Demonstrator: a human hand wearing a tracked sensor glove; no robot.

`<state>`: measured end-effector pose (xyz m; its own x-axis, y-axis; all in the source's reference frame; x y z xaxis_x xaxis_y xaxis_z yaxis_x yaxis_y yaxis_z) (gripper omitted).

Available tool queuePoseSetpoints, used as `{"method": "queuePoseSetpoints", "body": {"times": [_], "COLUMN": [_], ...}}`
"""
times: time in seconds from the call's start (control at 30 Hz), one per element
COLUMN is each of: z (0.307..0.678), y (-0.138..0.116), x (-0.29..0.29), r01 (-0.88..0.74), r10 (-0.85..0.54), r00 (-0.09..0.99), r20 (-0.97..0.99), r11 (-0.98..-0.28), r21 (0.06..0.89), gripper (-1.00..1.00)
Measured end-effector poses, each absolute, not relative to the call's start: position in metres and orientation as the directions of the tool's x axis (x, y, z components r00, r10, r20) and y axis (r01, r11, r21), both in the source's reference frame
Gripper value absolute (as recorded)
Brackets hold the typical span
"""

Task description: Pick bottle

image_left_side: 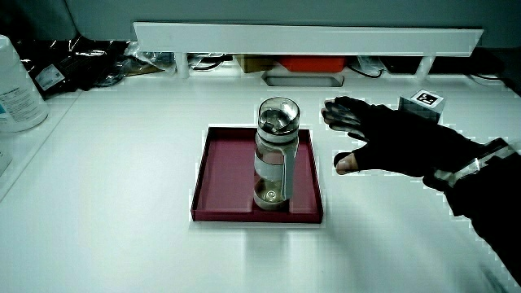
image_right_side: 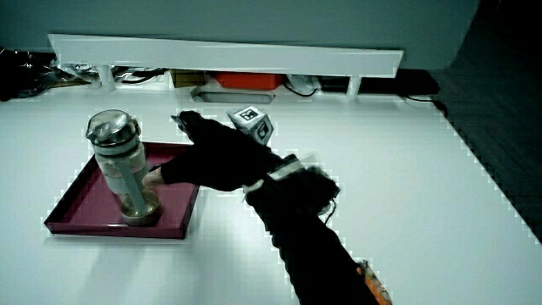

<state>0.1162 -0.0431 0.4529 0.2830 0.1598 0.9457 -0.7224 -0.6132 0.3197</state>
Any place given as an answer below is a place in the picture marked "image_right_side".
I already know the person's right hand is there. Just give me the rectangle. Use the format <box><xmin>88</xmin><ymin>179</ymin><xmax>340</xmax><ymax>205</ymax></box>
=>
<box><xmin>142</xmin><ymin>105</ymin><xmax>306</xmax><ymax>192</ymax></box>

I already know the clear bottle with grey lid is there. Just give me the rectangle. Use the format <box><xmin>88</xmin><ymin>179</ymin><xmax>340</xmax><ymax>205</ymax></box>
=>
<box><xmin>85</xmin><ymin>108</ymin><xmax>163</xmax><ymax>226</ymax></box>

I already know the person's right forearm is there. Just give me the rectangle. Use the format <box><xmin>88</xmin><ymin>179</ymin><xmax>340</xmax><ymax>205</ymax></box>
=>
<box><xmin>243</xmin><ymin>165</ymin><xmax>393</xmax><ymax>305</ymax></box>

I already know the grey flat tray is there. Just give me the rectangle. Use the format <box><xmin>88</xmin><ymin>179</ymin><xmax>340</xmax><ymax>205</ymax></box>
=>
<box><xmin>190</xmin><ymin>86</ymin><xmax>276</xmax><ymax>105</ymax></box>

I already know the dark red tray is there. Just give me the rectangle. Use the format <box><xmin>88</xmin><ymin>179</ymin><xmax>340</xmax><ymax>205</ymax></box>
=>
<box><xmin>43</xmin><ymin>141</ymin><xmax>201</xmax><ymax>240</ymax></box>

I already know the orange box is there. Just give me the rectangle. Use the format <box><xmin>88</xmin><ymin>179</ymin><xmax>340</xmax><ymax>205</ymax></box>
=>
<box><xmin>213</xmin><ymin>71</ymin><xmax>285</xmax><ymax>91</ymax></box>

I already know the brown cardboard box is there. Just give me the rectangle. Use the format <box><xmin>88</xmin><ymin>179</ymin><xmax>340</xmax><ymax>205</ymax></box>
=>
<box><xmin>170</xmin><ymin>69</ymin><xmax>208</xmax><ymax>89</ymax></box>

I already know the white desk shelf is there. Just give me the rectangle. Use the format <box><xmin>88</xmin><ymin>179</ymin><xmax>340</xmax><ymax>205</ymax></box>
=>
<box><xmin>47</xmin><ymin>33</ymin><xmax>405</xmax><ymax>97</ymax></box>

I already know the white plastic bag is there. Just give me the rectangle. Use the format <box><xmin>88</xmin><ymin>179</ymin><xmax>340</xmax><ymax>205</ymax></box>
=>
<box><xmin>287</xmin><ymin>75</ymin><xmax>322</xmax><ymax>97</ymax></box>

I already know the black plastic bag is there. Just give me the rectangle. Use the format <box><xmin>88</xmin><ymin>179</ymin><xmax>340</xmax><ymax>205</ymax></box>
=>
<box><xmin>0</xmin><ymin>47</ymin><xmax>69</xmax><ymax>103</ymax></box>

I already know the black cable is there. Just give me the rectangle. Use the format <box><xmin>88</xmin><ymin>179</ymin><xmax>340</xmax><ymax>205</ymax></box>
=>
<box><xmin>400</xmin><ymin>93</ymin><xmax>449</xmax><ymax>118</ymax></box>

